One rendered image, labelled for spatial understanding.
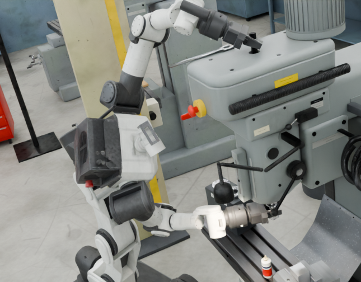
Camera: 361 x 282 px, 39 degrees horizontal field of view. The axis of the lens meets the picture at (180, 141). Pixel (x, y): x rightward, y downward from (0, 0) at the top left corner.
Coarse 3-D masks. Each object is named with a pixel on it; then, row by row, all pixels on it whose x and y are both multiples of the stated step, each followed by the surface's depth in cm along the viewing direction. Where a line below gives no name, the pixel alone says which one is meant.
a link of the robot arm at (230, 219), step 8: (232, 208) 196; (208, 216) 196; (216, 216) 195; (224, 216) 196; (232, 216) 194; (208, 224) 197; (216, 224) 195; (224, 224) 195; (232, 224) 195; (216, 232) 195; (224, 232) 197
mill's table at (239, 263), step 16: (256, 224) 245; (224, 240) 239; (240, 240) 237; (256, 240) 235; (272, 240) 233; (224, 256) 238; (240, 256) 227; (256, 256) 226; (272, 256) 224; (288, 256) 222; (240, 272) 225; (256, 272) 217
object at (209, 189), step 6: (216, 180) 249; (228, 180) 247; (210, 186) 248; (234, 186) 242; (210, 192) 245; (234, 192) 240; (210, 198) 248; (210, 204) 251; (216, 204) 245; (222, 204) 240; (228, 204) 235; (234, 204) 232; (222, 210) 243; (228, 228) 245; (240, 228) 239; (246, 228) 242
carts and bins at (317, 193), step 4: (324, 184) 393; (304, 188) 410; (308, 188) 404; (316, 188) 398; (320, 188) 396; (324, 188) 395; (304, 192) 414; (308, 192) 407; (312, 192) 403; (316, 192) 400; (320, 192) 398; (324, 192) 397; (312, 196) 405; (316, 196) 403; (320, 196) 400
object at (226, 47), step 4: (228, 44) 179; (220, 48) 177; (224, 48) 178; (228, 48) 175; (232, 48) 175; (208, 52) 175; (212, 52) 174; (216, 52) 174; (196, 56) 173; (200, 56) 173; (204, 56) 173; (184, 60) 172; (188, 60) 171; (192, 60) 172; (172, 64) 170; (176, 64) 170; (180, 64) 170
